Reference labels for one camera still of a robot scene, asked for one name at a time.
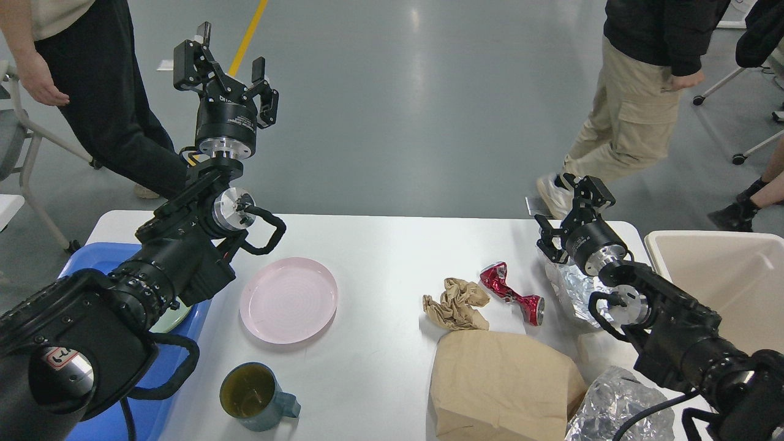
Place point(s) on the crumpled brown paper ball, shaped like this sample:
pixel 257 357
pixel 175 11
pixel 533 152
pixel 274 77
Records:
pixel 458 306

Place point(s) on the person in beige trousers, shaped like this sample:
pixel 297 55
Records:
pixel 651 52

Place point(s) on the brown paper bag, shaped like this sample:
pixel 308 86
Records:
pixel 488 385

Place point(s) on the crumpled foil ball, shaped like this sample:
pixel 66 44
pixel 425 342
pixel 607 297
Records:
pixel 613 397

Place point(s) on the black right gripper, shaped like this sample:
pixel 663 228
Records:
pixel 593 244

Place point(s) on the green plastic plate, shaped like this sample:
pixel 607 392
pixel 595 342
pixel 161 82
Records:
pixel 171 319

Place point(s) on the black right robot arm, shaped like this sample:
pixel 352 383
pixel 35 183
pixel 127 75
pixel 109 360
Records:
pixel 676 338

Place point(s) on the white crumpled tissue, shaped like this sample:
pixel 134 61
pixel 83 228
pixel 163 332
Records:
pixel 600 350

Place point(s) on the dark teal mug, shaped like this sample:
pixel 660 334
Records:
pixel 251 394

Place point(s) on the crushed red can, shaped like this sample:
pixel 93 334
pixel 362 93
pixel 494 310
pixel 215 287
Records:
pixel 532 306

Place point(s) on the grey chair left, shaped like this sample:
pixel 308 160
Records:
pixel 21 140

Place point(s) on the person in black shoes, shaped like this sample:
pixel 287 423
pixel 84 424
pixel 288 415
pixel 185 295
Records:
pixel 765 191

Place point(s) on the beige plastic bin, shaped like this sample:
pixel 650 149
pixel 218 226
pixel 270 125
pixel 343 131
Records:
pixel 739 275

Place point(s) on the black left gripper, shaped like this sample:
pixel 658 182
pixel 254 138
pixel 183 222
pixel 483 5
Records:
pixel 226 123

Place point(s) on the pink plastic plate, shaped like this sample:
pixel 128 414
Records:
pixel 289 301

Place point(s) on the person in black trousers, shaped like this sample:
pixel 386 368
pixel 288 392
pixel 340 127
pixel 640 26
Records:
pixel 79 56

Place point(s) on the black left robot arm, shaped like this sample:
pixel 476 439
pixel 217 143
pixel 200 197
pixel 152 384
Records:
pixel 84 343

